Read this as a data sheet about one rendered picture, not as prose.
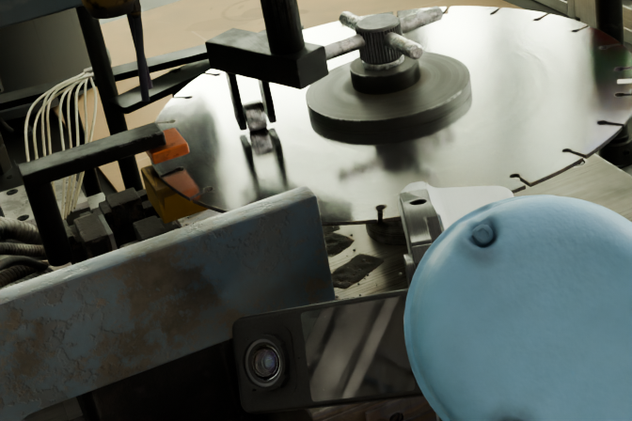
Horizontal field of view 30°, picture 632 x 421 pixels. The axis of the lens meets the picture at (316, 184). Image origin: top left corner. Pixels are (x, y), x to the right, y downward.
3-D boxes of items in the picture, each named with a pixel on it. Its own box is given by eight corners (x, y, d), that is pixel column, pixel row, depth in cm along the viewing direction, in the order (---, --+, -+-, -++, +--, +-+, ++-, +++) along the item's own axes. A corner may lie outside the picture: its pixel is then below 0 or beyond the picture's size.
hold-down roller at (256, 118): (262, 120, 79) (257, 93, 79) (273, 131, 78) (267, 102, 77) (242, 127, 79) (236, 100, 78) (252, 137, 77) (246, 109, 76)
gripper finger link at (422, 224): (438, 240, 63) (465, 337, 55) (406, 244, 63) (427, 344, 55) (429, 163, 60) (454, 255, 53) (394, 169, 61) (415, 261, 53)
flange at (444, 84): (371, 55, 86) (366, 23, 85) (502, 73, 80) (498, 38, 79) (274, 118, 79) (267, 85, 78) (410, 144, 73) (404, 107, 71)
